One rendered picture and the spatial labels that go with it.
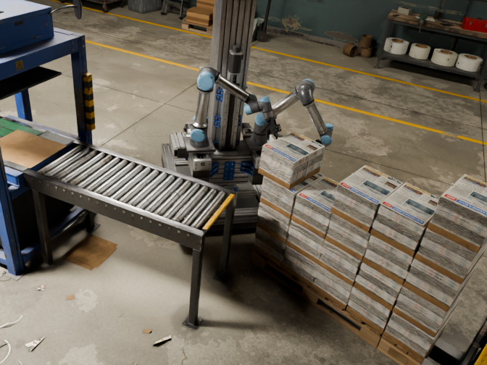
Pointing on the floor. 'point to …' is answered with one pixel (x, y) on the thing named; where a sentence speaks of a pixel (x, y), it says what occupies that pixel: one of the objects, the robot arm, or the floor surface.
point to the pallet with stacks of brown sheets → (200, 17)
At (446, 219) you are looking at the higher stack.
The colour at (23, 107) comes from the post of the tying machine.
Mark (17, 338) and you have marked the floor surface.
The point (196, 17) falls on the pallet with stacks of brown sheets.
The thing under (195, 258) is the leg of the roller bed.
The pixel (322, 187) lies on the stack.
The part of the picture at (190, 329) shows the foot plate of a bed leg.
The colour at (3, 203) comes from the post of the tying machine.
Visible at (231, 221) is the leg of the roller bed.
